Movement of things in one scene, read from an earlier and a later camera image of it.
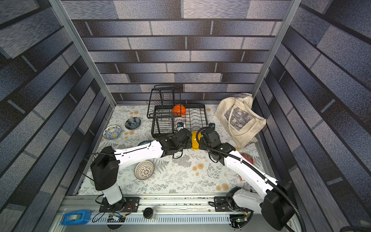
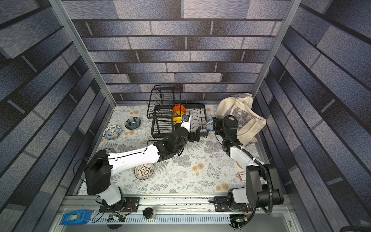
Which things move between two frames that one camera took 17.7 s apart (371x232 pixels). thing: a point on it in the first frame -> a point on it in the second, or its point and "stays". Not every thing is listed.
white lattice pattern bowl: (144, 169) stays
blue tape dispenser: (77, 217) stays
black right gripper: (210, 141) -> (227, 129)
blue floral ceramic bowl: (144, 142) -> (209, 125)
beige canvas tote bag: (244, 124) stays
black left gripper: (190, 143) stays
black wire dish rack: (165, 109) stays
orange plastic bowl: (178, 109) stays
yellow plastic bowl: (195, 145) -> (178, 120)
